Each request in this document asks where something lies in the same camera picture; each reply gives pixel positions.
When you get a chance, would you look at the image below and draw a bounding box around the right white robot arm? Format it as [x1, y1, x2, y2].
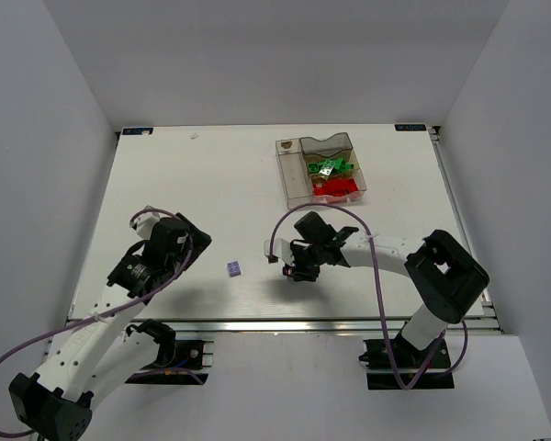
[264, 211, 489, 352]

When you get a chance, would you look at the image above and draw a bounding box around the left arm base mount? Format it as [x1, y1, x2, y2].
[124, 320, 214, 386]

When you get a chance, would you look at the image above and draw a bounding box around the clear front container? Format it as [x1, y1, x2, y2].
[310, 176, 367, 204]

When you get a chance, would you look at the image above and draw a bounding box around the blue label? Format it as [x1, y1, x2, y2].
[394, 123, 427, 132]
[120, 127, 153, 136]

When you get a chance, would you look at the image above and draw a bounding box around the blue label right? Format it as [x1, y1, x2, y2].
[394, 123, 427, 132]

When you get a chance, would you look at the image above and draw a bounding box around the red lego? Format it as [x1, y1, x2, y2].
[313, 179, 359, 198]

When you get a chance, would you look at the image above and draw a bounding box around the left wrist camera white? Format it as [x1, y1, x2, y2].
[129, 212, 160, 240]

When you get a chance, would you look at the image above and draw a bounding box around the tan amber middle container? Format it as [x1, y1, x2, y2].
[304, 153, 359, 184]

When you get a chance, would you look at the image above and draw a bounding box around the dark smoked container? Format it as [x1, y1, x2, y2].
[299, 132, 354, 162]

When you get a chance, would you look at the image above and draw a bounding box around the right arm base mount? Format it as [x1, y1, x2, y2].
[358, 338, 455, 390]

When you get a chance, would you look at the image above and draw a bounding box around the green lego plate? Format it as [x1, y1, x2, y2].
[307, 158, 354, 177]

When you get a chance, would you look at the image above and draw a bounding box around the clear long narrow container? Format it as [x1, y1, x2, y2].
[275, 138, 313, 209]

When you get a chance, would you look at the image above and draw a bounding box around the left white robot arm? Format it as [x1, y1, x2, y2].
[8, 208, 211, 440]

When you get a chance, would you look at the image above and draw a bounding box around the blue label left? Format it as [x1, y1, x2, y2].
[120, 127, 153, 136]

